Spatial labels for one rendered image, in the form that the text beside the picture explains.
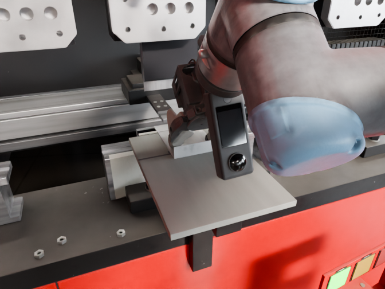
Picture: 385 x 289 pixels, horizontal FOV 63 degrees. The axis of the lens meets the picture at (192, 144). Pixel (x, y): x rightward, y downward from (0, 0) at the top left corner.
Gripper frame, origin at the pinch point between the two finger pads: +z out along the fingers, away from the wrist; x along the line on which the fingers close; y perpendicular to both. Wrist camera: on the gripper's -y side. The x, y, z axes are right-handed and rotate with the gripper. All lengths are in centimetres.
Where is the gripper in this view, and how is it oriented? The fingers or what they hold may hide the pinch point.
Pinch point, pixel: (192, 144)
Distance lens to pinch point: 54.6
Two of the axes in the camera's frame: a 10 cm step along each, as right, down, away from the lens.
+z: -2.3, 3.7, 9.0
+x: -9.3, 1.7, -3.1
